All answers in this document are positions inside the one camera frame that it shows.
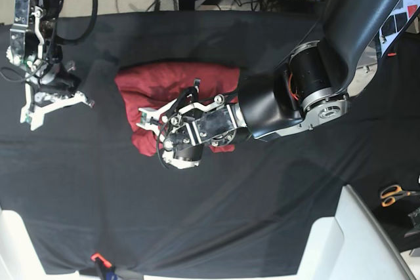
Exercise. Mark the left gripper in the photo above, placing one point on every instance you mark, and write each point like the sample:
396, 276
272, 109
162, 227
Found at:
179, 143

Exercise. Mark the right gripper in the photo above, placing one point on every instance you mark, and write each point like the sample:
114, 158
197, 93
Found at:
50, 88

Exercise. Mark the red long-sleeve shirt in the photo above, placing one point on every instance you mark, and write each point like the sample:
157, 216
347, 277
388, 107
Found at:
155, 84

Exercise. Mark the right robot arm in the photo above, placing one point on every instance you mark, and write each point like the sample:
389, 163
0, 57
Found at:
35, 49

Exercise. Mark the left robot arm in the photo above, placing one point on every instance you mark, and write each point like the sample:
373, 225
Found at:
309, 88

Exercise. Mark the black table cloth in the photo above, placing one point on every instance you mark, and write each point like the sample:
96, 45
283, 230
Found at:
81, 187

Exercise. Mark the white bin left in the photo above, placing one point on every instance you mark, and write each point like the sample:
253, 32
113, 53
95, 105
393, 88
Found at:
19, 259

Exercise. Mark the white bin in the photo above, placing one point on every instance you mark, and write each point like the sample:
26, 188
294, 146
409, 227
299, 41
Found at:
351, 244
19, 259

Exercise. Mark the orange blue clamp bottom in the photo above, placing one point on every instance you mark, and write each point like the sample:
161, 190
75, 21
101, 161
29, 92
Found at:
105, 270

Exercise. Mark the white bin right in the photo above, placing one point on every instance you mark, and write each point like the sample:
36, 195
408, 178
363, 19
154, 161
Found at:
351, 244

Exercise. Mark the black metal tool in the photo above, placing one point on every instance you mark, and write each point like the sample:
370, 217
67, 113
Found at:
414, 217

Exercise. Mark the yellow-handled scissors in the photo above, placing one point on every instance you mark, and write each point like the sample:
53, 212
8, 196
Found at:
394, 193

